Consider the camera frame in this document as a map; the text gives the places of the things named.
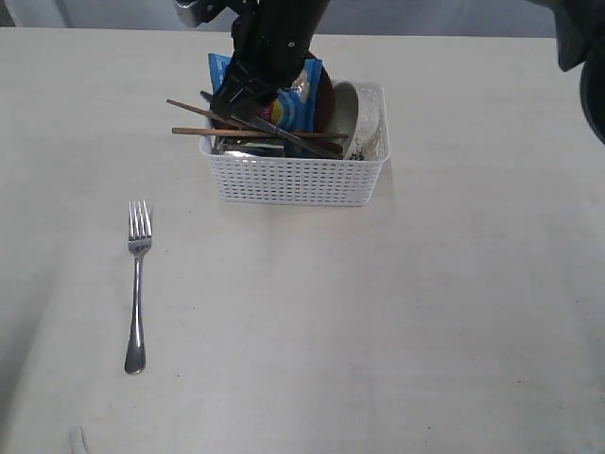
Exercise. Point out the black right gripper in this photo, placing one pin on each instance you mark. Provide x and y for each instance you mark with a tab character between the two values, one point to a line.
270	44

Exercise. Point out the wooden chopstick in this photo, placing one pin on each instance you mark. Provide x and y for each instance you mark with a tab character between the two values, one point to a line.
208	114
198	131

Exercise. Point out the silver table knife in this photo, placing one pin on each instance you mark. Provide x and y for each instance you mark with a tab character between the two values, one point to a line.
249	123

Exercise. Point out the blue chips bag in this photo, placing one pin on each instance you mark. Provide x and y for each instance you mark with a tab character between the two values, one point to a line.
293	109

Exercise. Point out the brown round plate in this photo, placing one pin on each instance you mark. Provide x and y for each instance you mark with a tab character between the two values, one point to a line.
326	104

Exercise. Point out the silver fork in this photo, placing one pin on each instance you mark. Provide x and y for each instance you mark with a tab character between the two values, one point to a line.
139	243

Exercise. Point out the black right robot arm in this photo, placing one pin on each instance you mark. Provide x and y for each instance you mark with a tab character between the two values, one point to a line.
580	41

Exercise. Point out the shiny steel cup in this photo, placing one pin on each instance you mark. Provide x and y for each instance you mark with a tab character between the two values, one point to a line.
249	147

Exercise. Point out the white perforated plastic basket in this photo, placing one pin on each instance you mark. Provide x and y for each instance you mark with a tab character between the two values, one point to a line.
294	181

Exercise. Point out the white ceramic bowl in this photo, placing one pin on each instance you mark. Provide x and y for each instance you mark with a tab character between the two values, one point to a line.
357	114

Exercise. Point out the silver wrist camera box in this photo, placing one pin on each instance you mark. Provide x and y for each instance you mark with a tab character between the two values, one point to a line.
193	13

